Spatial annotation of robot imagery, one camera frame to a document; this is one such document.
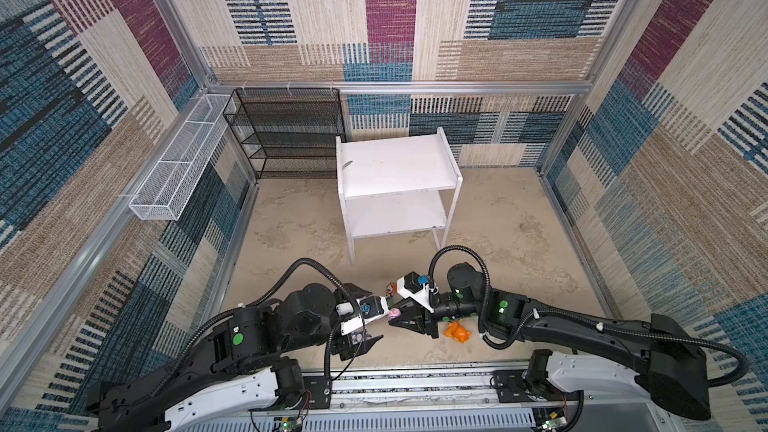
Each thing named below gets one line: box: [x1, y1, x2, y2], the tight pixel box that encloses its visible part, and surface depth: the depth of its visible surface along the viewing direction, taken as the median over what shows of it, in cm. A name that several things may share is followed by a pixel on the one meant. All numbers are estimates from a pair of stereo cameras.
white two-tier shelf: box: [335, 127, 463, 265], surface depth 80 cm
